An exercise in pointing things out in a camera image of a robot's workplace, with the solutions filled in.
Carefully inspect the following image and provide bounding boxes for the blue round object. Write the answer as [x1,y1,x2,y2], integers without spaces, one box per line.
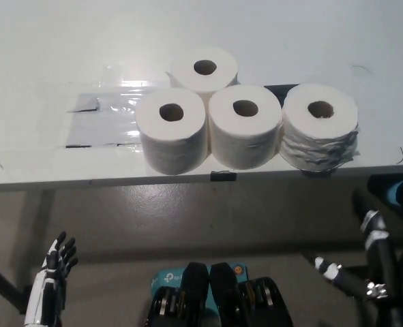
[387,178,403,207]

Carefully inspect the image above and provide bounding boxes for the teal tp-link box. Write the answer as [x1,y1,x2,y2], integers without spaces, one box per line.
[149,261,250,307]

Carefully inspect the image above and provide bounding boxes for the black ribbed robot body blocks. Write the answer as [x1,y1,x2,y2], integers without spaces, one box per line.
[143,260,294,327]

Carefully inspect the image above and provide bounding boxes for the small black edge clip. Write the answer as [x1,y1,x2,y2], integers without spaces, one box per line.
[210,170,238,182]

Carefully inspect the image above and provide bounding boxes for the black bulky object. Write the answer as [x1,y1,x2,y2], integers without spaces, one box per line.
[366,174,403,236]

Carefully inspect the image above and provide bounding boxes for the black taped table plate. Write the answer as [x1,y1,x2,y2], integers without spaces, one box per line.
[265,84,299,103]

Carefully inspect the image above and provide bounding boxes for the white and black left hand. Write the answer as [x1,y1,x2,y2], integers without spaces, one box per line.
[23,230,80,327]

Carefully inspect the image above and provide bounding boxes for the clear tape over grey patch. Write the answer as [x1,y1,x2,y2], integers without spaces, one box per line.
[53,61,173,149]

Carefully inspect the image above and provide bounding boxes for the black and white right hand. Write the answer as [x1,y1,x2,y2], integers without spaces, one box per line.
[314,189,403,327]

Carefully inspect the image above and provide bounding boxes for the smooth white toilet paper roll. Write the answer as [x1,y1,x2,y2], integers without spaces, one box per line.
[169,46,239,99]
[135,87,209,176]
[207,84,284,170]

